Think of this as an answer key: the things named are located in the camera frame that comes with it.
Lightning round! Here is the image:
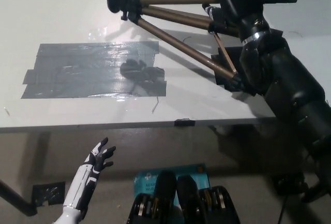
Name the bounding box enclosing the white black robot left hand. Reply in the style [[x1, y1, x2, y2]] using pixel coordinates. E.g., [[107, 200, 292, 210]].
[[63, 137, 117, 211]]

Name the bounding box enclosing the black tape patch on floor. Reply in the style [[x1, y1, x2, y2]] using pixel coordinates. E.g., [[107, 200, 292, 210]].
[[31, 181, 66, 206]]

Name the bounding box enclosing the black tape patch on tabletop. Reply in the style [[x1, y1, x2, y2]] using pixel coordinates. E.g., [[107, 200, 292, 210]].
[[210, 47, 257, 97]]

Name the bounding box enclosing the black wheeled stand base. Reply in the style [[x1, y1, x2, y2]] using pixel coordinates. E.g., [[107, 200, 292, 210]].
[[274, 172, 331, 204]]

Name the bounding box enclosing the teal cardboard router box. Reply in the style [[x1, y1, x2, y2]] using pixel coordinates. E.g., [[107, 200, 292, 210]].
[[133, 163, 209, 207]]

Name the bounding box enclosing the black metal table leg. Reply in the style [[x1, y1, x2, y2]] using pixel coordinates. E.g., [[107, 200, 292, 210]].
[[0, 180, 39, 217]]

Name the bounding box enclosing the grey duct tape patch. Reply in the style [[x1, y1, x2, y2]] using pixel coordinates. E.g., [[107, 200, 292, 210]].
[[20, 41, 167, 100]]

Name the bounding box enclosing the clear tape patch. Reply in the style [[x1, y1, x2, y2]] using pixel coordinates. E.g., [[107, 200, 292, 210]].
[[86, 26, 109, 41]]

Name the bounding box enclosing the bronze and black camera tripod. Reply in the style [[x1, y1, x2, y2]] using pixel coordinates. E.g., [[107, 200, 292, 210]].
[[71, 0, 298, 93]]

